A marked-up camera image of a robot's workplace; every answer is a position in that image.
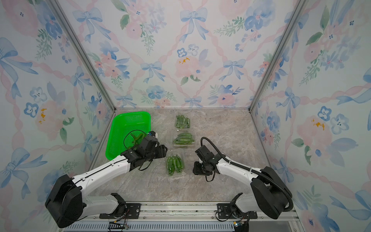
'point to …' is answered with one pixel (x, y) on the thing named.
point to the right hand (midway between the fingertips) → (196, 170)
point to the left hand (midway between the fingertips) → (165, 148)
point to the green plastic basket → (119, 138)
